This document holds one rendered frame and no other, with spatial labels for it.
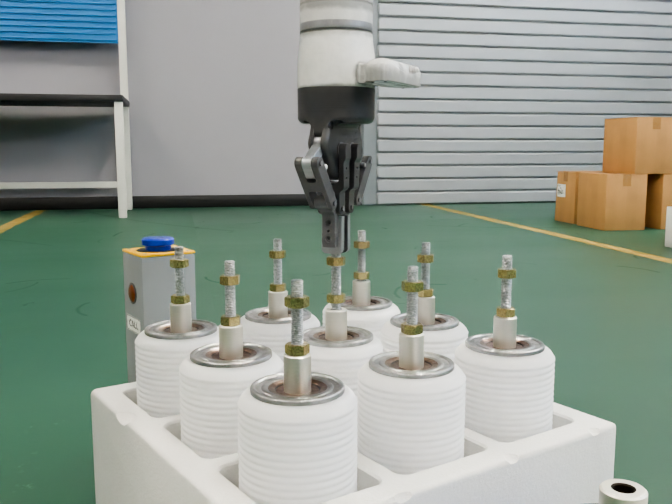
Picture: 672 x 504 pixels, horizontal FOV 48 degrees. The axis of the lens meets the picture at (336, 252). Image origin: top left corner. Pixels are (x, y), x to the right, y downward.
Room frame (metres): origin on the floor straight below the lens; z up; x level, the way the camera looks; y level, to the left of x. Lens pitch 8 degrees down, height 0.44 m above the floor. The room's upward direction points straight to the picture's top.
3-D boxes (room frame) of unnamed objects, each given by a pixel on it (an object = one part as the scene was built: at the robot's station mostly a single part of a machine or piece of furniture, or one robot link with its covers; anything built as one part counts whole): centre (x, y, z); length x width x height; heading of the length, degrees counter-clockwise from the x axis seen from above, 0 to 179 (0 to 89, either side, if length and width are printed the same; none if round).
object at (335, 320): (0.74, 0.00, 0.26); 0.02 x 0.02 x 0.03
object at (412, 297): (0.64, -0.07, 0.30); 0.01 x 0.01 x 0.08
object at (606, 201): (4.12, -1.52, 0.15); 0.30 x 0.24 x 0.30; 11
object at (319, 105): (0.74, 0.00, 0.46); 0.08 x 0.08 x 0.09
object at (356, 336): (0.74, 0.00, 0.25); 0.08 x 0.08 x 0.01
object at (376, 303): (0.90, -0.03, 0.25); 0.08 x 0.08 x 0.01
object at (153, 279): (0.94, 0.23, 0.16); 0.07 x 0.07 x 0.31; 34
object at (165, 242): (0.94, 0.23, 0.32); 0.04 x 0.04 x 0.02
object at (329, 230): (0.72, 0.01, 0.37); 0.03 x 0.01 x 0.05; 154
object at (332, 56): (0.73, -0.02, 0.53); 0.11 x 0.09 x 0.06; 64
